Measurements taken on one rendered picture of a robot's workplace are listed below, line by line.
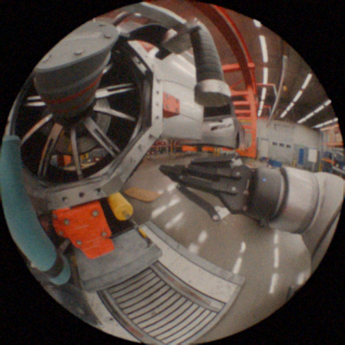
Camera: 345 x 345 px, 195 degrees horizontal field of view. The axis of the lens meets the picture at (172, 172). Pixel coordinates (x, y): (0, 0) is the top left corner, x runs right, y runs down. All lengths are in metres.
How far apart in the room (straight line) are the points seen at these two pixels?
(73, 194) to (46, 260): 0.16
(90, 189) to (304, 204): 0.36
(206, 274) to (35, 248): 0.66
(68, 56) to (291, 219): 0.30
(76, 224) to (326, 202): 0.42
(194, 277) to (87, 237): 0.53
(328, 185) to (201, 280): 0.62
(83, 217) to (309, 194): 0.38
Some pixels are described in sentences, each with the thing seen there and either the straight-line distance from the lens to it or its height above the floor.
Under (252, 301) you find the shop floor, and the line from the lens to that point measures 0.82.
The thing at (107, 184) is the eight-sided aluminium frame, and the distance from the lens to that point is 0.26.
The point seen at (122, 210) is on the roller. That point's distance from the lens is 0.31.
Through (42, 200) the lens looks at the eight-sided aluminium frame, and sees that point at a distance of 0.29.
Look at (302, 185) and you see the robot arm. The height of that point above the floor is 0.67.
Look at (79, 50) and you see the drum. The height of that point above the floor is 0.81.
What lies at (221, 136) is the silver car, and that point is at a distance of 2.49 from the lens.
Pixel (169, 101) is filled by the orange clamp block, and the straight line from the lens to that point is 0.38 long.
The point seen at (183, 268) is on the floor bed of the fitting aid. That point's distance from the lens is 0.66.
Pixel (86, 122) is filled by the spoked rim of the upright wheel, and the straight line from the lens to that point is 0.37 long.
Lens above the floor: 0.69
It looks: 15 degrees down
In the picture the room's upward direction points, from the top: straight up
